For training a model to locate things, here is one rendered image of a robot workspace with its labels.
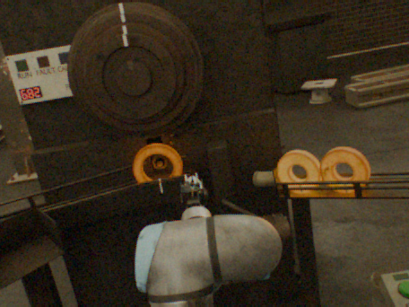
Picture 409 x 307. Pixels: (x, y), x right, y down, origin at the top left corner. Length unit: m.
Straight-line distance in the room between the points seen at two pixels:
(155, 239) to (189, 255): 0.07
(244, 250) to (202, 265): 0.08
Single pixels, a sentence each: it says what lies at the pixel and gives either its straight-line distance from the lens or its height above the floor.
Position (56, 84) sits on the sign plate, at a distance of 1.82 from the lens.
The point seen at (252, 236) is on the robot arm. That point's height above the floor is 0.93.
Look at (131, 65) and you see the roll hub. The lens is 1.53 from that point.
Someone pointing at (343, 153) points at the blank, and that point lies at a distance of 1.51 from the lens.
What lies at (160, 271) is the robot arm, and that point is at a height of 0.91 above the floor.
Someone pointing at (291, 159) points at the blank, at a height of 0.76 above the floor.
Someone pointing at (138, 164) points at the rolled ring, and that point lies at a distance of 1.72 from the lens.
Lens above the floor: 1.33
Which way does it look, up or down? 19 degrees down
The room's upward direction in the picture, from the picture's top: 10 degrees counter-clockwise
